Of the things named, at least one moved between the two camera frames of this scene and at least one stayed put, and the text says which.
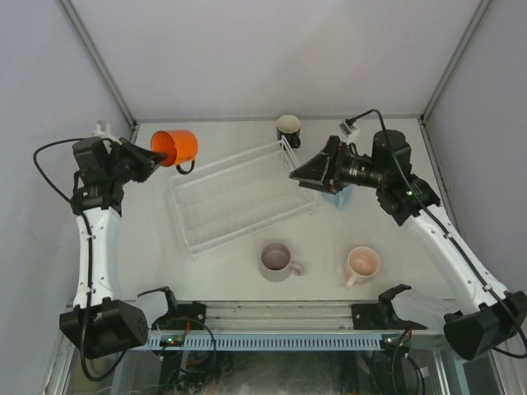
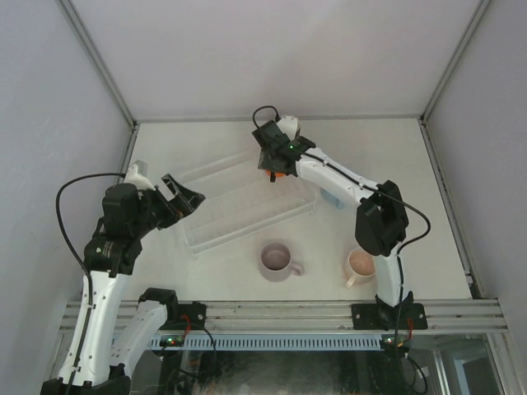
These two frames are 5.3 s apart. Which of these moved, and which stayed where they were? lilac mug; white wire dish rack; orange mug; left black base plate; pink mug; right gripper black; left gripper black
Moved: left gripper black; orange mug; right gripper black
Stayed: pink mug; left black base plate; white wire dish rack; lilac mug
